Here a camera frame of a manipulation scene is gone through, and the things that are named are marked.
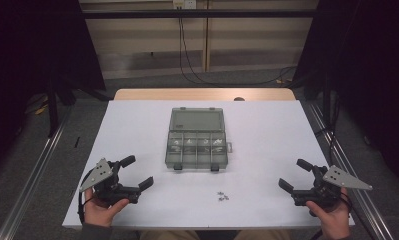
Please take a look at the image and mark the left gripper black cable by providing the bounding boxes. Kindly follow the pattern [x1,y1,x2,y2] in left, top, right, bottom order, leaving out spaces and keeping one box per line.
[77,171,95,225]

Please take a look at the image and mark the white wall socket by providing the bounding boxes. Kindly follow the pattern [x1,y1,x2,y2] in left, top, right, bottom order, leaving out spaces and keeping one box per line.
[172,0,197,10]

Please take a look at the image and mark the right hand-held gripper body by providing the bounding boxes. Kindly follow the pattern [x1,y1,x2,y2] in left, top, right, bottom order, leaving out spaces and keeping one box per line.
[291,164,374,211]

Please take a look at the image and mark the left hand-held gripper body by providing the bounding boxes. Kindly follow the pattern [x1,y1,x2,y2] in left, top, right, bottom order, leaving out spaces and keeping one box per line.
[79,157,141,206]

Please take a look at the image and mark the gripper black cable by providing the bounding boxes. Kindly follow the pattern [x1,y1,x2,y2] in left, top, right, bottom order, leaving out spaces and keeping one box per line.
[340,191,355,216]
[77,171,95,225]

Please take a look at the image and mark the person's leg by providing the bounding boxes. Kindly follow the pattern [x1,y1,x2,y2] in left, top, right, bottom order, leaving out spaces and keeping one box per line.
[140,229,201,240]
[233,229,293,240]

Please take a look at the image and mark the black curtain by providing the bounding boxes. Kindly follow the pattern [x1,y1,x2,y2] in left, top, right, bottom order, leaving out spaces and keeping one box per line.
[292,0,399,193]
[0,0,107,181]

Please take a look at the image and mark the white table mat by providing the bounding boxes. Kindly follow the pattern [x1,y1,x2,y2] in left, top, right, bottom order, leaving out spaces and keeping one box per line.
[61,99,355,231]

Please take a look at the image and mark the black wall cables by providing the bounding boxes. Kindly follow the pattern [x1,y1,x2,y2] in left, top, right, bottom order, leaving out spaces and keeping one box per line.
[178,8,298,86]

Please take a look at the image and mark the person's left hand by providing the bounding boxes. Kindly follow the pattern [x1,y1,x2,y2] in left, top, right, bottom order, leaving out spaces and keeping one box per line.
[83,189,131,228]

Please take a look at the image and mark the black horizontal bar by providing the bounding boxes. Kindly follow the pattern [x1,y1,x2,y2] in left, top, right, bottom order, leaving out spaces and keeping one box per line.
[81,9,319,20]

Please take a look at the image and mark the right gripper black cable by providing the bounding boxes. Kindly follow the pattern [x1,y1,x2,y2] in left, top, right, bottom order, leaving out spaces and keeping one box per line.
[340,191,355,216]

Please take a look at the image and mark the person's right hand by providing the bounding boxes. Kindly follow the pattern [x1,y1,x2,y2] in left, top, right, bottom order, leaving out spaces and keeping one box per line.
[306,188,351,240]

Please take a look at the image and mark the person's right leg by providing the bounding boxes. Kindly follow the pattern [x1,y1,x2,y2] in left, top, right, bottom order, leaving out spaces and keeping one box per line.
[233,229,293,240]

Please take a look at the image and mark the person's left leg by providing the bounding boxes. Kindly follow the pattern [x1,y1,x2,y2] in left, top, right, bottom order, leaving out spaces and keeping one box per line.
[140,229,201,240]

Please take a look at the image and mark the aluminium floor rail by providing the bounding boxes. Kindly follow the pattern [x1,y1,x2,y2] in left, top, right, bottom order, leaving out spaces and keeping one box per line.
[0,105,72,240]
[308,102,395,240]

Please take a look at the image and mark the grey plastic organizer box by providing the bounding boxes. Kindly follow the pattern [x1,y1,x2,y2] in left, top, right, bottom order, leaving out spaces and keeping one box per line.
[165,106,234,173]

